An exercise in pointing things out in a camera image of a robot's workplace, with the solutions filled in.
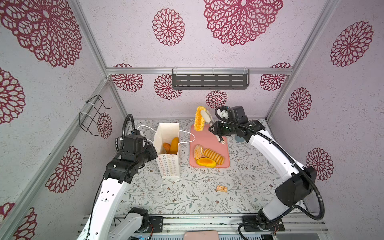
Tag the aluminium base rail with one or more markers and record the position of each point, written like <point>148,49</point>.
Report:
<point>225,225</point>

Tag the yellow orange oval bread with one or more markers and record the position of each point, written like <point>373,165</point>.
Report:
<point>206,162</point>

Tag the dark grey wall shelf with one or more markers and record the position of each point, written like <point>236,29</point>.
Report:
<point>210,81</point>

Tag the ridged long golden bread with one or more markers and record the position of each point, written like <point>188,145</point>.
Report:
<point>219,159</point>

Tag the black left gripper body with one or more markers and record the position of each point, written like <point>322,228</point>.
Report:
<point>148,154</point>

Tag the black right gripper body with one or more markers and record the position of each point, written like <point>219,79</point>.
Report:
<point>226,129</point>

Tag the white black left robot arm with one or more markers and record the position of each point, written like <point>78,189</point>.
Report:
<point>116,179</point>

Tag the white printed paper bag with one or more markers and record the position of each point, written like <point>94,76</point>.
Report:
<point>169,165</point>

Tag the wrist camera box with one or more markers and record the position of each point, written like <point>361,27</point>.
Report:
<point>132,143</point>
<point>234,114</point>

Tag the triangular sandwich bread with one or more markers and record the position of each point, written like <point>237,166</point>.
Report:
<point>167,147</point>

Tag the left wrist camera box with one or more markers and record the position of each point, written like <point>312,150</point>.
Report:
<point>132,143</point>

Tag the pink rectangular tray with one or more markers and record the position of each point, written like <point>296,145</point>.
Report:
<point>208,141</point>

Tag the black wire wall rack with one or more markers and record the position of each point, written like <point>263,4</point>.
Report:
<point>89,117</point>

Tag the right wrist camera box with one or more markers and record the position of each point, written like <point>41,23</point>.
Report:
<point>234,114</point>

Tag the small tan cracker block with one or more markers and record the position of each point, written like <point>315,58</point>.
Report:
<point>222,189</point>

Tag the teal grey cup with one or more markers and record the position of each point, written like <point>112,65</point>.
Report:
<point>239,139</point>

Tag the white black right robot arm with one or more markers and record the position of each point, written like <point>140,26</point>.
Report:
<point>298,180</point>

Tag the yellow corn-shaped bread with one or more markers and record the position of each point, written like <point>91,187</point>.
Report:
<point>199,120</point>

